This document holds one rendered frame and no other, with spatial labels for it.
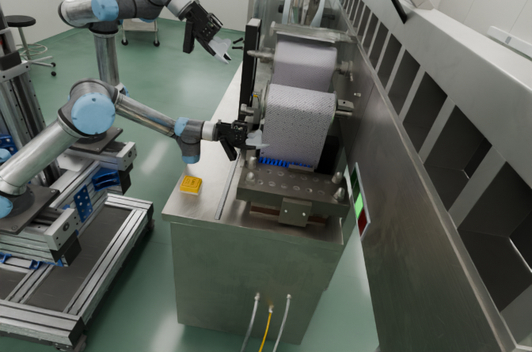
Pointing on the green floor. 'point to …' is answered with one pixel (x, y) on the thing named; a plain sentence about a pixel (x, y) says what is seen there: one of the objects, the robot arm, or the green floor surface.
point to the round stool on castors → (25, 39)
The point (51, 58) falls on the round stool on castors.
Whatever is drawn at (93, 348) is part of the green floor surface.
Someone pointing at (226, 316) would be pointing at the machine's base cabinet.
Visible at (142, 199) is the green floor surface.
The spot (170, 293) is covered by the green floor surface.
